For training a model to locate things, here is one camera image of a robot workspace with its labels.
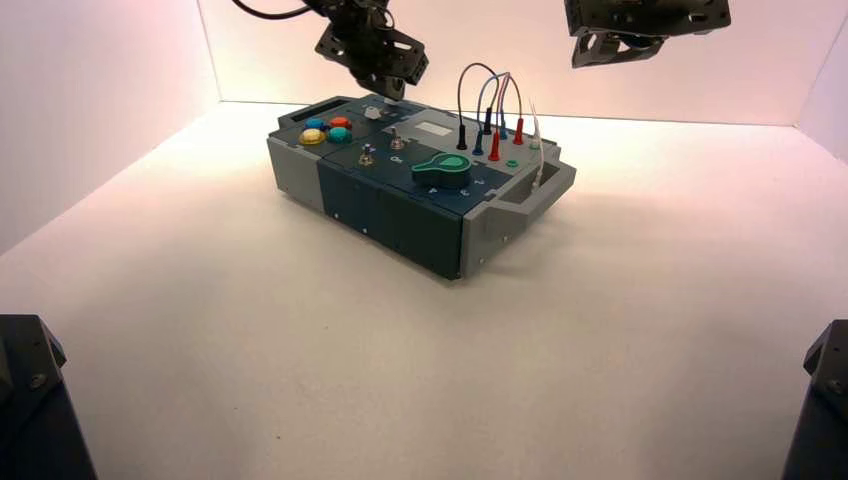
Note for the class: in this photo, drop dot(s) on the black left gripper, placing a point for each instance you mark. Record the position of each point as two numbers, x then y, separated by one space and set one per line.
374 50

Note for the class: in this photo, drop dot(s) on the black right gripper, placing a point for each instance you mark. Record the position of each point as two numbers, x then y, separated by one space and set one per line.
649 16

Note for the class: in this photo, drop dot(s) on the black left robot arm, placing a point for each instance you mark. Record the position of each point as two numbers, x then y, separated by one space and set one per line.
324 8

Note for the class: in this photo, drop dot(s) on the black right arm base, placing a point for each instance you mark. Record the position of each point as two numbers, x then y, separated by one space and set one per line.
821 411

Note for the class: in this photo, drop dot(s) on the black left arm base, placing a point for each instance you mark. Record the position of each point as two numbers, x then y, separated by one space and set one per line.
33 411

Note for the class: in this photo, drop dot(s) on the orange push button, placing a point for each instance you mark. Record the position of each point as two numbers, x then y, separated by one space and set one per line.
340 122

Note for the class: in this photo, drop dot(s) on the teal push button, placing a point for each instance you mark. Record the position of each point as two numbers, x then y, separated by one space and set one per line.
340 135

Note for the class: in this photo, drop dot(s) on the blue push button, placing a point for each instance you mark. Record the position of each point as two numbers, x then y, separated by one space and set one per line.
315 124

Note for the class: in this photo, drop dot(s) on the green rotary knob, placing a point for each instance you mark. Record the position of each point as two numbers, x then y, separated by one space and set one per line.
445 171

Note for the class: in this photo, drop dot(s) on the grey and teal control box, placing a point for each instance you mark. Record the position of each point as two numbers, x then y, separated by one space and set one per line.
397 205

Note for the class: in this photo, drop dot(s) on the metal toggle switch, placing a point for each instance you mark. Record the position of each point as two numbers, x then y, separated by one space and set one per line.
396 140
366 158

